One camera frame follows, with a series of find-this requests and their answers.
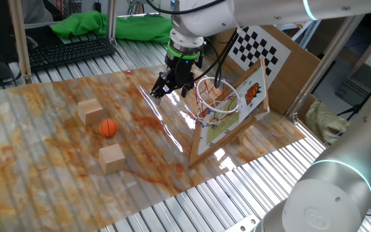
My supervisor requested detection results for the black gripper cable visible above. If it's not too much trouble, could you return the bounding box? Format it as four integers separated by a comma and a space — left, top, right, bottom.
145, 0, 240, 90

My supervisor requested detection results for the green wrist flange ring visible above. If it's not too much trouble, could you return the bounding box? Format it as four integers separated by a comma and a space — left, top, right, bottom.
167, 40, 202, 61

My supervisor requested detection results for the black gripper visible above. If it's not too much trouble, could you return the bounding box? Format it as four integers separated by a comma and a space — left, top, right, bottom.
149, 56, 203, 106

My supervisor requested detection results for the checkerboard calibration sheet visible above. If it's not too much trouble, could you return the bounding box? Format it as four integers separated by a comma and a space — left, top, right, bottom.
227, 25, 292, 90

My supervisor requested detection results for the light wooden block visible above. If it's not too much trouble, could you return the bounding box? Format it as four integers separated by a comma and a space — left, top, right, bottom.
98, 143, 126, 175
77, 98, 104, 126

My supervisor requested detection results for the white metal shelf rack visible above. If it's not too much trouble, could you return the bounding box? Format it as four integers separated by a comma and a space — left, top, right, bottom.
275, 19, 322, 49

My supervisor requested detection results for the black tripod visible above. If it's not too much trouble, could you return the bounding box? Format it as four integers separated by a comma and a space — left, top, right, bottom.
336, 64, 371, 122

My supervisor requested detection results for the white mini basketball hoop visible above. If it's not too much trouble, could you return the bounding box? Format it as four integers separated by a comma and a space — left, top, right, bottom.
194, 66, 269, 129

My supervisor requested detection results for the aluminium profile post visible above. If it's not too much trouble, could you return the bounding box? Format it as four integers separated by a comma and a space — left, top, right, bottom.
285, 14, 366, 125
106, 0, 119, 46

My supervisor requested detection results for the person's grey shirt torso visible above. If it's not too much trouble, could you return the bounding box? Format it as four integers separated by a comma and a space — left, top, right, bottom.
21, 0, 54, 25

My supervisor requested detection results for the small orange basketball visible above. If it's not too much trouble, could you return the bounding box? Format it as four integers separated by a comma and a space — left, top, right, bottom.
99, 118, 119, 139

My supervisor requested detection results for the olive green bag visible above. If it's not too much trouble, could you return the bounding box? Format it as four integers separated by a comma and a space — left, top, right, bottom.
303, 99, 352, 146

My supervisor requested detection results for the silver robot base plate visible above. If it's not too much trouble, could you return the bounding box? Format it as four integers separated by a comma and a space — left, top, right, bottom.
224, 215, 260, 232

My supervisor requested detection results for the brown cardboard box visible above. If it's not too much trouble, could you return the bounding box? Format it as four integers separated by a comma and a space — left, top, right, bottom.
296, 95, 318, 123

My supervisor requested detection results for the orange marble pattern mat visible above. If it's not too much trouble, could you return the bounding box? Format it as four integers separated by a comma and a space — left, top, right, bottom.
0, 59, 306, 232

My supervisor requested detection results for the black keyboard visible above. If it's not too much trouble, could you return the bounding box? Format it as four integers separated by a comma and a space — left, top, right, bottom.
27, 37, 117, 72

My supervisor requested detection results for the green cloth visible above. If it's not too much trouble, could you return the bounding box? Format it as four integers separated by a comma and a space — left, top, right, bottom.
50, 10, 175, 44

